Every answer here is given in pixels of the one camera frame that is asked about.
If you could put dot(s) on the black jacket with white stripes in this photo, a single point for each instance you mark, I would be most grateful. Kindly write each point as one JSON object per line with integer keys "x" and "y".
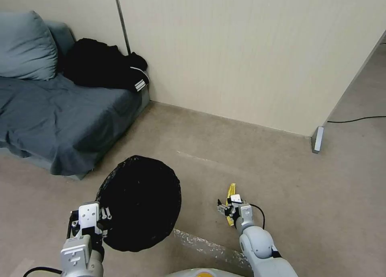
{"x": 99, "y": 63}

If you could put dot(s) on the white robot front shell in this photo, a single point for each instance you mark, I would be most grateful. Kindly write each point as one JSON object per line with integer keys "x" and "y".
{"x": 208, "y": 272}

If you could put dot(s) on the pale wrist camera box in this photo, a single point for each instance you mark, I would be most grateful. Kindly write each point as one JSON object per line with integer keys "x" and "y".
{"x": 89, "y": 214}
{"x": 236, "y": 198}

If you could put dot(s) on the blue-grey sofa cover sheet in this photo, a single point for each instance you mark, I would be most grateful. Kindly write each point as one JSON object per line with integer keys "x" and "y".
{"x": 60, "y": 114}

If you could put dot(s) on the shiny silver floor strip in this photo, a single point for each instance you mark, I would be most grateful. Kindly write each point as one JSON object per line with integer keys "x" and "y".
{"x": 208, "y": 247}

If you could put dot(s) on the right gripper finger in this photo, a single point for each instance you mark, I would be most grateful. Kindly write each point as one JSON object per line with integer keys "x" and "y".
{"x": 222, "y": 213}
{"x": 222, "y": 205}

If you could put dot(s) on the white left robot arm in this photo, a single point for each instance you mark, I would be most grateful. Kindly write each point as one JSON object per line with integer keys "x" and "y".
{"x": 80, "y": 256}

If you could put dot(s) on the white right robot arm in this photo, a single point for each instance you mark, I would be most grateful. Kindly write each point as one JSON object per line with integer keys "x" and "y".
{"x": 259, "y": 243}

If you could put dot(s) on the silver partition foot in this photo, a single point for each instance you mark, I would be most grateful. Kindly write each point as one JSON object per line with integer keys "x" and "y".
{"x": 318, "y": 139}

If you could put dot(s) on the grey fabric sofa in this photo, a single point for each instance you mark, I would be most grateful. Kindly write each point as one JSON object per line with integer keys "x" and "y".
{"x": 67, "y": 37}

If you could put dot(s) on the trash bin with black bag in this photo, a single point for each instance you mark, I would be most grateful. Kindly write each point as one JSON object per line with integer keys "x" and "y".
{"x": 141, "y": 204}

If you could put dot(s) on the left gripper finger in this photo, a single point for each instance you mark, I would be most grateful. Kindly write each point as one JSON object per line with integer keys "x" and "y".
{"x": 106, "y": 213}
{"x": 102, "y": 231}

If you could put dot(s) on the yellow banana peel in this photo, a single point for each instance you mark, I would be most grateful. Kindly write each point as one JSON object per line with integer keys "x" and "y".
{"x": 231, "y": 190}

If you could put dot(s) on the blue-grey pillow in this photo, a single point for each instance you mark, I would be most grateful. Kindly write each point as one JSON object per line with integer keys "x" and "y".
{"x": 25, "y": 44}

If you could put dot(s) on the thin metal pole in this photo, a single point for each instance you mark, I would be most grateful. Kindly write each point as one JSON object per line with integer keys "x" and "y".
{"x": 122, "y": 20}

